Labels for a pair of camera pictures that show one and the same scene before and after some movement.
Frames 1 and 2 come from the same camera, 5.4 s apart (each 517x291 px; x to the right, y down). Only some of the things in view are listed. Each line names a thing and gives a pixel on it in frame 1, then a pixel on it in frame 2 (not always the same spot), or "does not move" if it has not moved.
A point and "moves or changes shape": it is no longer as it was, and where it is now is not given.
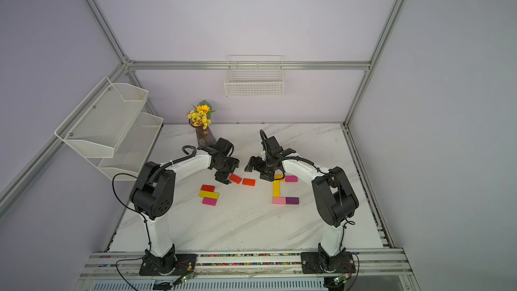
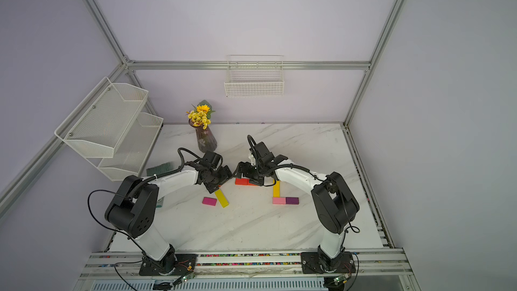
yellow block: (277, 188) does not move
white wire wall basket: (255, 76) does not move
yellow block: (210, 195) → (223, 200)
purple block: (292, 200) does not move
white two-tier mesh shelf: (111, 121) does not move
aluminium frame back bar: (247, 65) does not move
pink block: (279, 201) does not move
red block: (235, 178) moves or changes shape
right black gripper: (258, 167) → (241, 169)
